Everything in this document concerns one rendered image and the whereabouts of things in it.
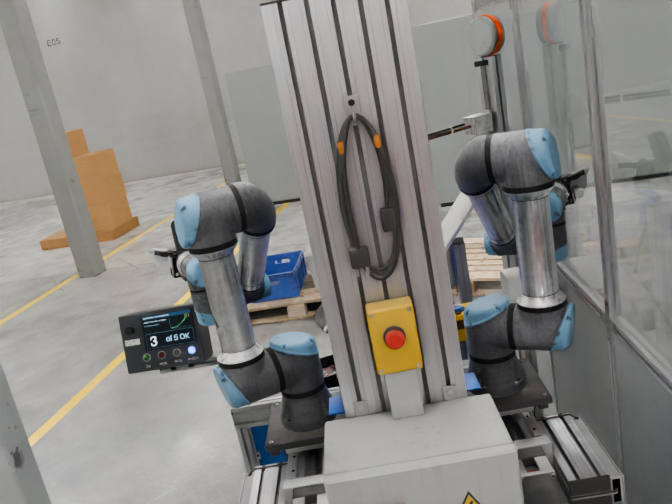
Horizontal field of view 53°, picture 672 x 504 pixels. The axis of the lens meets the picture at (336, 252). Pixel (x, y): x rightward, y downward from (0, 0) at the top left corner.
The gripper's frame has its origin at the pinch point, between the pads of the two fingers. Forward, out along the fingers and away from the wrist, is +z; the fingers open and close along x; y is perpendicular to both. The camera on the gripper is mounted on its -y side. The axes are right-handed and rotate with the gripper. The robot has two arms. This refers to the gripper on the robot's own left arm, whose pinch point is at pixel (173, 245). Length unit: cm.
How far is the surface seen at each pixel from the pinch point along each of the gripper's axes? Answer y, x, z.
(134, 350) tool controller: 33.6, -15.0, 7.0
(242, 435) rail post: 69, 16, 0
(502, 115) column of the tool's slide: -30, 140, 13
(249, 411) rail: 60, 18, -2
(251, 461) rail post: 79, 17, -2
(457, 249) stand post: 18, 107, 0
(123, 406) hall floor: 146, 1, 229
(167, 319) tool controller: 24.2, -4.1, 2.8
